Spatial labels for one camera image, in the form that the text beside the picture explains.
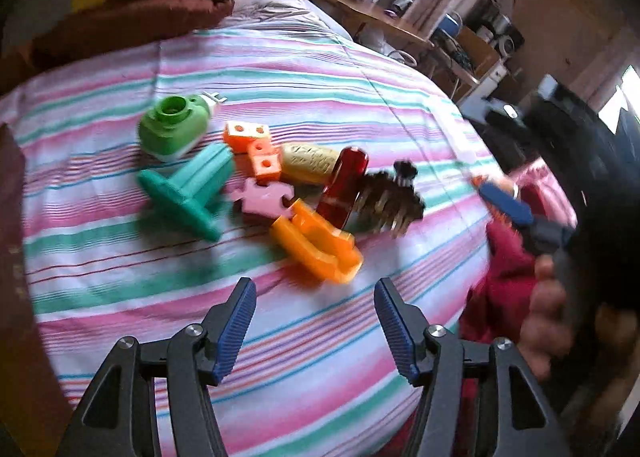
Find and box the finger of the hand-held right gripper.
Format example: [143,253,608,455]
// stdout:
[477,179,575,255]

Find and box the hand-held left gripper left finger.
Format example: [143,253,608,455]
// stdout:
[55,277,258,457]

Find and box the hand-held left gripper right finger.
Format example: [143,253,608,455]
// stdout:
[374,278,576,457]

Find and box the dark brown toy brush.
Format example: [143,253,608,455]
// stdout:
[350,160,427,239]

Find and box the orange translucent toy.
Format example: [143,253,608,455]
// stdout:
[269,198,365,285]

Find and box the pink toy puzzle piece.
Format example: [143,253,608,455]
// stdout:
[230,178,296,220]

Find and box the teal plastic toy stand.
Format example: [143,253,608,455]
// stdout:
[137,143,236,243]

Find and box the red toy bottle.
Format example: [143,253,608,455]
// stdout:
[316,147,370,230]

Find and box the orange toy block chain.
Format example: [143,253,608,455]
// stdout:
[222,121,282,182]

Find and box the yellow toy corn cob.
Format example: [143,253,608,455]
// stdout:
[277,143,343,185]

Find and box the green toy camera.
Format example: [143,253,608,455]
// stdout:
[137,92,221,162]

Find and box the person's right hand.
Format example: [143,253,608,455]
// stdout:
[520,254,640,383]

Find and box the red cloth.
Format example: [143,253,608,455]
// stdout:
[457,159,576,348]

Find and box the striped blanket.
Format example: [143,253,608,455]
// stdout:
[0,27,576,457]

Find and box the wooden shelf unit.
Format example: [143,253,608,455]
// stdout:
[432,26,507,102]

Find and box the blue cup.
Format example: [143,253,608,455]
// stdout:
[436,13,463,38]

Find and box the wooden desk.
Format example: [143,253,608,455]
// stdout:
[299,0,436,55]

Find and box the brown blanket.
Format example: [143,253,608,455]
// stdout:
[0,0,236,98]

